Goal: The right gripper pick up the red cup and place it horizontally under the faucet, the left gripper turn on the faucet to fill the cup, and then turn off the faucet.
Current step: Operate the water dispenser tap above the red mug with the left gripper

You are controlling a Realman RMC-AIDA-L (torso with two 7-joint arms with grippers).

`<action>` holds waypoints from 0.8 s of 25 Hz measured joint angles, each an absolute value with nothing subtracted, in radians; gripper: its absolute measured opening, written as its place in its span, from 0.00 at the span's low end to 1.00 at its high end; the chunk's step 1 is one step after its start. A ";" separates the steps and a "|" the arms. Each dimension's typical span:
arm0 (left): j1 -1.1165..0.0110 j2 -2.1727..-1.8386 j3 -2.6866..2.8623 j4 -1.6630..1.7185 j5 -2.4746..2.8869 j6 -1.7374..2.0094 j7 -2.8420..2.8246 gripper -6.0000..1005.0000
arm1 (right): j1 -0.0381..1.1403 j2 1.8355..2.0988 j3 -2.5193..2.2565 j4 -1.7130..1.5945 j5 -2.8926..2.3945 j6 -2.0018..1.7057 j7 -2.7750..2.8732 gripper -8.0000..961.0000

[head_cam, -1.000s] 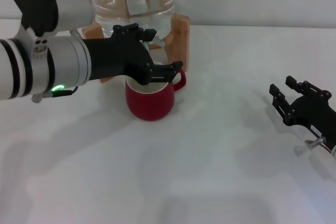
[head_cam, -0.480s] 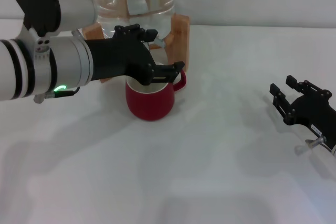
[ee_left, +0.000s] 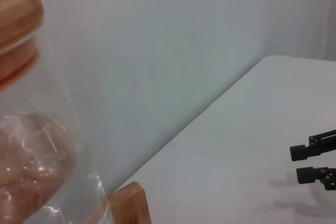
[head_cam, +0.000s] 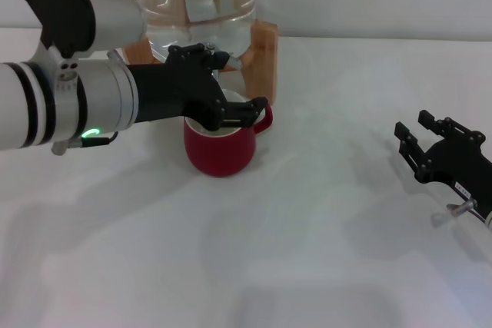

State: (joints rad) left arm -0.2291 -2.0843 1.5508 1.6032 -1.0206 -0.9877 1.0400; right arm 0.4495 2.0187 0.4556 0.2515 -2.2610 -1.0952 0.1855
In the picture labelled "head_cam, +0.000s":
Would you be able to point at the red cup white inside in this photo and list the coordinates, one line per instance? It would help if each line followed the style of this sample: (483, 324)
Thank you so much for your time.
(219, 155)

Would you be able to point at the wooden dispenser stand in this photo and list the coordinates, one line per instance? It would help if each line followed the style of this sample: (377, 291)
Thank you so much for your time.
(265, 63)

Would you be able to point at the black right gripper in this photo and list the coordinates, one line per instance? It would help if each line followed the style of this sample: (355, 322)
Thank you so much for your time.
(461, 170)

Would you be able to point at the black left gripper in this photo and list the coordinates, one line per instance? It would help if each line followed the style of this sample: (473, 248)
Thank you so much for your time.
(173, 90)

